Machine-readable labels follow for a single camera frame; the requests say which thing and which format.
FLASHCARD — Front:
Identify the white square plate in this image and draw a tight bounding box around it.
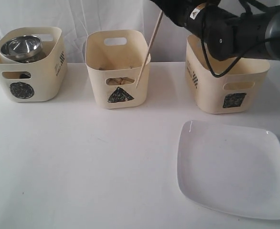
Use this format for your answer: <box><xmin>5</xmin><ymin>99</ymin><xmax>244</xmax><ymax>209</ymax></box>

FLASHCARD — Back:
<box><xmin>177</xmin><ymin>120</ymin><xmax>280</xmax><ymax>220</ymax></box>

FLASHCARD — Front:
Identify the white ceramic bowl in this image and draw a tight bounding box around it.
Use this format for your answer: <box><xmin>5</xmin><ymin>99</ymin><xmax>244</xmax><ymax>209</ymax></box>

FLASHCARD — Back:
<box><xmin>0</xmin><ymin>48</ymin><xmax>18</xmax><ymax>64</ymax></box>

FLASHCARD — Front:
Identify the wooden chopstick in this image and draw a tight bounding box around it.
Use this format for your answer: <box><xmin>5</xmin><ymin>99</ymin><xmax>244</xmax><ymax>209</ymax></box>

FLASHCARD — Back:
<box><xmin>136</xmin><ymin>10</ymin><xmax>164</xmax><ymax>88</ymax></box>
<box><xmin>106</xmin><ymin>77</ymin><xmax>134</xmax><ymax>85</ymax></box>

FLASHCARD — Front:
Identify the cream bin with triangle mark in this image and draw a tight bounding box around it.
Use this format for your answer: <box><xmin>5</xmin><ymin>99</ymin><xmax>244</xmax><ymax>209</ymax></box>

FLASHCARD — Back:
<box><xmin>85</xmin><ymin>30</ymin><xmax>151</xmax><ymax>109</ymax></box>

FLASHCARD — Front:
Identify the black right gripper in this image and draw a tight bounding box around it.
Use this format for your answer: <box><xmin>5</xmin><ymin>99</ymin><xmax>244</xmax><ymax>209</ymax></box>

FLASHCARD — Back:
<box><xmin>153</xmin><ymin>0</ymin><xmax>216</xmax><ymax>36</ymax></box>

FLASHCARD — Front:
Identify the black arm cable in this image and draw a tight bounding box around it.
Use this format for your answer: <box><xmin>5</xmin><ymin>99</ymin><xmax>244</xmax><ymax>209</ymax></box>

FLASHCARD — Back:
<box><xmin>197</xmin><ymin>0</ymin><xmax>280</xmax><ymax>78</ymax></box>

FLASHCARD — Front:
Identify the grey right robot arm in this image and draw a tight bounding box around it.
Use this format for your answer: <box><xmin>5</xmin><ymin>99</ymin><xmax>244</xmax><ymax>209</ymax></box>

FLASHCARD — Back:
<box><xmin>154</xmin><ymin>0</ymin><xmax>280</xmax><ymax>61</ymax></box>

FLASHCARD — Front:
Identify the steel bowl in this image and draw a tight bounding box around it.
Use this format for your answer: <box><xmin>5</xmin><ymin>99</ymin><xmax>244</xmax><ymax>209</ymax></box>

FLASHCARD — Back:
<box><xmin>0</xmin><ymin>35</ymin><xmax>43</xmax><ymax>61</ymax></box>

